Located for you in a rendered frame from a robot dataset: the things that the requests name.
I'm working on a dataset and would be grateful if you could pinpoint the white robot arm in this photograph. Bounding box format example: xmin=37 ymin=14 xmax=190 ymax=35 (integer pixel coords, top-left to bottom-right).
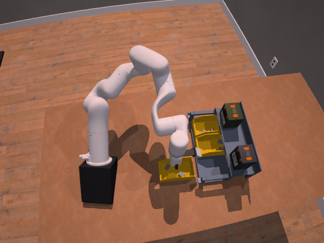
xmin=79 ymin=46 xmax=202 ymax=166

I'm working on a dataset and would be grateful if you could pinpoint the dark olive case with orange latches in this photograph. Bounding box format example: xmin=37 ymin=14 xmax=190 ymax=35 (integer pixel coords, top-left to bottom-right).
xmin=220 ymin=102 xmax=244 ymax=128

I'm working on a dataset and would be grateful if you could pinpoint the yellow bin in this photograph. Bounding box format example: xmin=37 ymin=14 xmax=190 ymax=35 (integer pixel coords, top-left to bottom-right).
xmin=158 ymin=156 xmax=195 ymax=182
xmin=192 ymin=114 xmax=220 ymax=138
xmin=194 ymin=133 xmax=225 ymax=157

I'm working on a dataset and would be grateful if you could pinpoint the black tool case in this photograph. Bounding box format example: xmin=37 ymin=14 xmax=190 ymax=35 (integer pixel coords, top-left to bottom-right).
xmin=230 ymin=144 xmax=257 ymax=170

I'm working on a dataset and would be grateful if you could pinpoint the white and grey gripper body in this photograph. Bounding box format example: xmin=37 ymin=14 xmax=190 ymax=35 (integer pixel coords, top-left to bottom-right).
xmin=169 ymin=154 xmax=182 ymax=167

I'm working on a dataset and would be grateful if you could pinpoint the grey metal shelf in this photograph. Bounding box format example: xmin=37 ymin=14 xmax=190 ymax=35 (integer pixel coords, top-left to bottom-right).
xmin=187 ymin=101 xmax=262 ymax=184

